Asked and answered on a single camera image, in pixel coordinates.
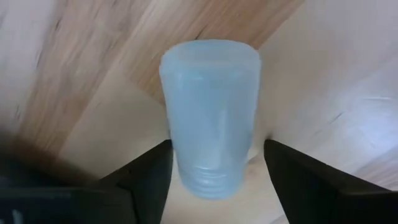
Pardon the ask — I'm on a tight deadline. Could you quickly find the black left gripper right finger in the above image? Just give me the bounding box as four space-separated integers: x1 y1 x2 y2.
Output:
264 139 398 224

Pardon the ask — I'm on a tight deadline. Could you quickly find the white translucent pill vial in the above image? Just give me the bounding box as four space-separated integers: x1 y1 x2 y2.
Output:
159 39 262 200

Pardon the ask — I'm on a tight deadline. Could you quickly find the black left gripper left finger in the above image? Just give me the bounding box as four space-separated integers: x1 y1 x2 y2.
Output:
0 139 174 224

